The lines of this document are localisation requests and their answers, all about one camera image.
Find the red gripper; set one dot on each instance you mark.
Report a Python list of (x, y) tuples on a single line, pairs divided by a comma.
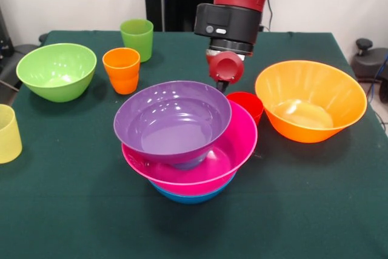
[(225, 66)]

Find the purple plastic bowl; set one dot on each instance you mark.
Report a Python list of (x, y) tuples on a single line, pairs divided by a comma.
[(169, 119)]

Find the pink plastic bowl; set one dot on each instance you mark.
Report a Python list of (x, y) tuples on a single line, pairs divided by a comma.
[(230, 156)]

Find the small blue plastic bowl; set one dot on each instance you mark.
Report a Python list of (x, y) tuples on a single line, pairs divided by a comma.
[(189, 165)]

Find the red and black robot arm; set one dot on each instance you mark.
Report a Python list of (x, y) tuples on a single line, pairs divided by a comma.
[(236, 19)]

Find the red plastic cup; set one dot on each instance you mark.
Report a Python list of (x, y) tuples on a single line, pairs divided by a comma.
[(248, 104)]

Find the large orange plastic bowl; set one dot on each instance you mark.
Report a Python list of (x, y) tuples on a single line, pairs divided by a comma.
[(303, 89)]

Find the green plastic cup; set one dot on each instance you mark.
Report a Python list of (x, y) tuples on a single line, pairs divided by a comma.
[(138, 40)]

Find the orange plastic cup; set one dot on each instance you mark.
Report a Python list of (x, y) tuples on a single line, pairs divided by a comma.
[(121, 71)]

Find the large blue plastic bowl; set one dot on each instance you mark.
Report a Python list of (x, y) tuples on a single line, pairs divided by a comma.
[(191, 199)]

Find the dark green tablecloth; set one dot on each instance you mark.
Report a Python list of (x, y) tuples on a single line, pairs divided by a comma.
[(272, 210)]

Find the black wheeled base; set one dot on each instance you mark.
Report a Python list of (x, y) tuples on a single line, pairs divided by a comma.
[(368, 62)]

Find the green plastic bowl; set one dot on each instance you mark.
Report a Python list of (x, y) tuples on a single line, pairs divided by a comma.
[(54, 71)]

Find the yellow plastic cup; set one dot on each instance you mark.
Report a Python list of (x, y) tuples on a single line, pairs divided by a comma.
[(9, 137)]

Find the black equipment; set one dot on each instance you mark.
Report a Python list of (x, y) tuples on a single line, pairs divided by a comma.
[(4, 43)]

